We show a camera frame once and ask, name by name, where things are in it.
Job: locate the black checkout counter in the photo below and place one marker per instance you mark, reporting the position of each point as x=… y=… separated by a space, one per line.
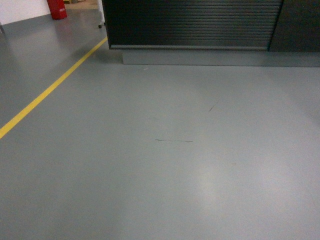
x=258 y=33

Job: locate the white rolling stand leg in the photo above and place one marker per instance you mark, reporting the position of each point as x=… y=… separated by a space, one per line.
x=101 y=12

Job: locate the red fire extinguisher box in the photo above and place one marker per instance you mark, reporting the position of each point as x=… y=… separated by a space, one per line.
x=57 y=9

